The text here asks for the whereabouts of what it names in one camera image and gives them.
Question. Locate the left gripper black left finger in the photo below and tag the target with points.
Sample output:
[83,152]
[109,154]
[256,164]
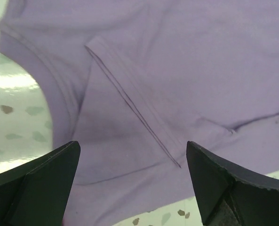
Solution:
[36,193]

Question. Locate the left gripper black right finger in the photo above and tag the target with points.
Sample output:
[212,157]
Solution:
[230,195]

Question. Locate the purple t shirt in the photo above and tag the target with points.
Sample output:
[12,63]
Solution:
[134,80]

